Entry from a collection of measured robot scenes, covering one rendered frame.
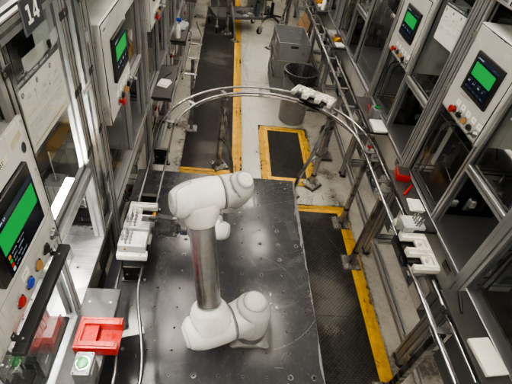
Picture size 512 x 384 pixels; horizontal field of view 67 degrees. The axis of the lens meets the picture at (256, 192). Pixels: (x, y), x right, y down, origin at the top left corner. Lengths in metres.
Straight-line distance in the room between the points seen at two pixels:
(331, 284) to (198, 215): 1.84
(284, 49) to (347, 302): 3.12
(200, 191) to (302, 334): 0.96
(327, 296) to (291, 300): 0.93
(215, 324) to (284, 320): 0.47
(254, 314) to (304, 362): 0.38
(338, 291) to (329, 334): 0.36
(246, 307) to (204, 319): 0.19
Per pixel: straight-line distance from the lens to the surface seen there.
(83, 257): 1.96
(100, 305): 1.79
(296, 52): 5.01
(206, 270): 1.55
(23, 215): 1.13
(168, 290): 2.07
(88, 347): 1.65
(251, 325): 1.75
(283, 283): 2.15
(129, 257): 1.97
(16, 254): 1.13
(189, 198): 1.38
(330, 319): 2.90
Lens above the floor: 2.41
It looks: 42 degrees down
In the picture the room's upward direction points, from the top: 10 degrees clockwise
